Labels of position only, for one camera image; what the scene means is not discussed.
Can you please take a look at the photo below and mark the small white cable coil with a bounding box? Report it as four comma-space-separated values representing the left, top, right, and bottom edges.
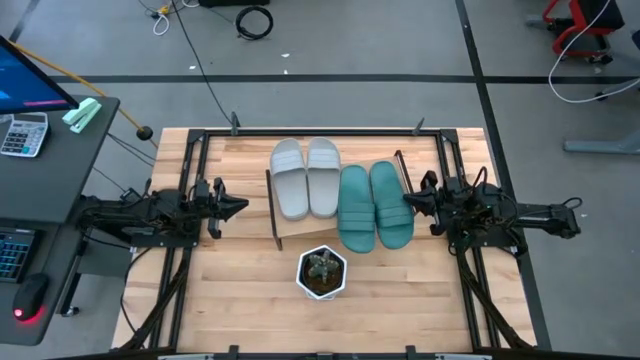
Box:
152, 12, 172, 37

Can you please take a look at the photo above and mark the red and black cart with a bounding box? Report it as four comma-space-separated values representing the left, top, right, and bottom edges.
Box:
524, 0, 626, 65

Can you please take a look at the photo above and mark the yellow hanging cable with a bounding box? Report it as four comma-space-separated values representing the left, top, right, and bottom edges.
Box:
8, 39, 155, 147

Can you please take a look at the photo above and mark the black backlit keyboard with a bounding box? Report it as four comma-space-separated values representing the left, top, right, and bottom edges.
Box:
0, 227, 37, 285

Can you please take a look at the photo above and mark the black computer desk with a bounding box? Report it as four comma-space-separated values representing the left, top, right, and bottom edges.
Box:
0, 94, 122, 347

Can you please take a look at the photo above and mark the white hexagonal plant pot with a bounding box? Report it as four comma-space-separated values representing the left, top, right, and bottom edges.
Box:
295, 243, 349, 302

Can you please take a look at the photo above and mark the black floor box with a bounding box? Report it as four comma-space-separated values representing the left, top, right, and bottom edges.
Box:
198, 0, 271, 8

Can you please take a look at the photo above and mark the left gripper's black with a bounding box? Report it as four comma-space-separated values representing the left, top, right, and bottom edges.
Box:
191, 176, 250, 241

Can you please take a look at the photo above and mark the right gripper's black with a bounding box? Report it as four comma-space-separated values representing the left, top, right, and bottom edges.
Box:
403, 169, 464, 238

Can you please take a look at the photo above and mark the wooden shelf with black frame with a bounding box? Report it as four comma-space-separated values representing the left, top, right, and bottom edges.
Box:
264, 149, 417, 252

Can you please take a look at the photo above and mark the black aluminium table frame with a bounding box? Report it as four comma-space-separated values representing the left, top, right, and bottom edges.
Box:
112, 112, 551, 360

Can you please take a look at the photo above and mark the black computer mouse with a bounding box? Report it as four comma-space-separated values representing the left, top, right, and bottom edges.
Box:
12, 272, 50, 321

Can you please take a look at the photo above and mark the green rubber slide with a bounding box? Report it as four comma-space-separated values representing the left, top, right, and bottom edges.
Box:
368, 159, 416, 251
336, 164, 377, 254

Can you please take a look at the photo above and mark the grey stand base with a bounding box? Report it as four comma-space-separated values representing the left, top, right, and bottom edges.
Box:
563, 74, 640, 156

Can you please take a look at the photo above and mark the grey desk calculator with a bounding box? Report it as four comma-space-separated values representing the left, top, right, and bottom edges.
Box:
0, 111, 51, 159

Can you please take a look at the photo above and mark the green cactus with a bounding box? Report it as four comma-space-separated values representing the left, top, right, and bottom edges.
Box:
305, 248, 342, 285

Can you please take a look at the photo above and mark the long black floor cable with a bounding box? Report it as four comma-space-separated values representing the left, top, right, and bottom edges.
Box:
169, 0, 236, 126

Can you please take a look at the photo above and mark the grey rubber slide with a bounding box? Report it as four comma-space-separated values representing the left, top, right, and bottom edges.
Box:
269, 137, 310, 222
305, 136, 343, 220

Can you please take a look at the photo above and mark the computer monitor with blue screen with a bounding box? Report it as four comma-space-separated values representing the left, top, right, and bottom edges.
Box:
0, 33, 80, 116

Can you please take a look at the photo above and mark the coiled black cable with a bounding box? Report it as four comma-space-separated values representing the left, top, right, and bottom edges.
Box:
234, 4, 275, 42

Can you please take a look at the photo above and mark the long white cable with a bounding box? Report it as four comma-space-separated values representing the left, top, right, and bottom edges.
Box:
547, 0, 640, 105

